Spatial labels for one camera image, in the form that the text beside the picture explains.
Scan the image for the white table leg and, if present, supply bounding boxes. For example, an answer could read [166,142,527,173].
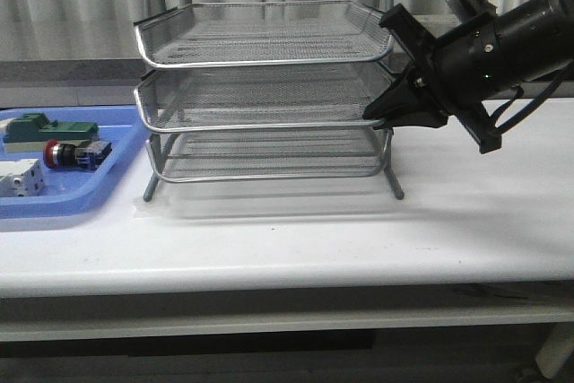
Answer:
[535,322,573,379]

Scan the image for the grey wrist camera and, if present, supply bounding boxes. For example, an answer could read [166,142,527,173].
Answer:
[445,0,497,23]

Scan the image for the blue plastic tray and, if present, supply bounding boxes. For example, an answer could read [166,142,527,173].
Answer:
[1,105,148,221]

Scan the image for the white circuit breaker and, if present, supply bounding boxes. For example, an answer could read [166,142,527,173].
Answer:
[1,159,45,197]

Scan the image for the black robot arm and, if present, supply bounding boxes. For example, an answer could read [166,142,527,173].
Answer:
[363,0,573,153]

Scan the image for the green and beige switch block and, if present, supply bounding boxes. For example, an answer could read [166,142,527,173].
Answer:
[3,112,99,152]

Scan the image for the silver mesh tray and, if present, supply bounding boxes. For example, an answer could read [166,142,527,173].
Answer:
[134,63,391,133]
[135,0,394,69]
[146,126,392,183]

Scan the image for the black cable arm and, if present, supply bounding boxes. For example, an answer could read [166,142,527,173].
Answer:
[457,0,574,135]

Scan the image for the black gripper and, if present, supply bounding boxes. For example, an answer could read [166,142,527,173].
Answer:
[362,4,501,154]

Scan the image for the dark grey background counter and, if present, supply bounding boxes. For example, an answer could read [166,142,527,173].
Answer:
[0,13,574,101]

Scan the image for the red emergency stop button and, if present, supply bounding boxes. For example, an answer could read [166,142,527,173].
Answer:
[43,139,112,171]

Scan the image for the silver rack frame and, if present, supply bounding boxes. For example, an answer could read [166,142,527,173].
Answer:
[142,0,404,201]

